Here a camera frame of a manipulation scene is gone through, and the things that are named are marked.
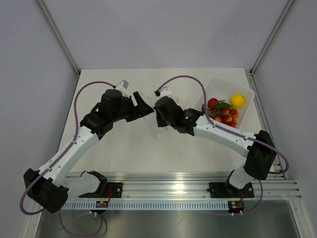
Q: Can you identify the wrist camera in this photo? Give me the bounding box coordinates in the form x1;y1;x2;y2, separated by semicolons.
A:
154;87;173;98
115;80;129;97

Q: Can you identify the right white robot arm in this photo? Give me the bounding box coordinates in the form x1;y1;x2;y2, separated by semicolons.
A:
154;96;276;197

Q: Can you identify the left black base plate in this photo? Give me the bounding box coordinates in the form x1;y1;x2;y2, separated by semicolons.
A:
79;182;123;199

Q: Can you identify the yellow lemon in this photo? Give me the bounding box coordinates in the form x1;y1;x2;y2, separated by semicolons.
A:
230;93;246;108

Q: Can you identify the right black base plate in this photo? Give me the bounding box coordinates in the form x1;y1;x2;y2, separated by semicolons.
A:
208;182;255;198

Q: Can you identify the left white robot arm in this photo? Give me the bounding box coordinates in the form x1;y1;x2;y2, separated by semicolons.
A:
20;89;154;215

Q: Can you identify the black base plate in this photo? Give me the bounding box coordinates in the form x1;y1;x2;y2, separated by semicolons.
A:
208;182;255;198
79;182;123;199

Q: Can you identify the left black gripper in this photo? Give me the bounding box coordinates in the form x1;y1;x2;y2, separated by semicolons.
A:
111;92;154;123

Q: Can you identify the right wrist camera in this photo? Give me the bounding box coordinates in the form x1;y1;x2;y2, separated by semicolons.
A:
154;87;173;98

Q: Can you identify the clear dotted zip bag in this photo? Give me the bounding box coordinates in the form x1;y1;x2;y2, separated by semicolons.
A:
140;92;179;138

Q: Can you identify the aluminium mounting rail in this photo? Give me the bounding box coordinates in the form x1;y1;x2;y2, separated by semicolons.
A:
63;172;303;200

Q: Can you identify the white plastic basket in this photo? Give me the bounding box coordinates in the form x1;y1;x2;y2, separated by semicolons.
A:
205;76;255;129

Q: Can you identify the aluminium frame post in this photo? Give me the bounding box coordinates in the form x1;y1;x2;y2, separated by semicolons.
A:
250;0;297;76
35;0;81;79

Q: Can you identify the white slotted cable duct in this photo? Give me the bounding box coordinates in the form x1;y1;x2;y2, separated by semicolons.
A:
62;200;229;211

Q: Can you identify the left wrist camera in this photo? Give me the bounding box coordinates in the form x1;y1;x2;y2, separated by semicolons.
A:
115;80;129;97

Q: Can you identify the left aluminium frame post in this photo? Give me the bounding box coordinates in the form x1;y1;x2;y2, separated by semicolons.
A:
35;0;81;79

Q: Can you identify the right aluminium frame post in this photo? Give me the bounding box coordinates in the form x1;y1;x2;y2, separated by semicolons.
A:
250;0;297;76

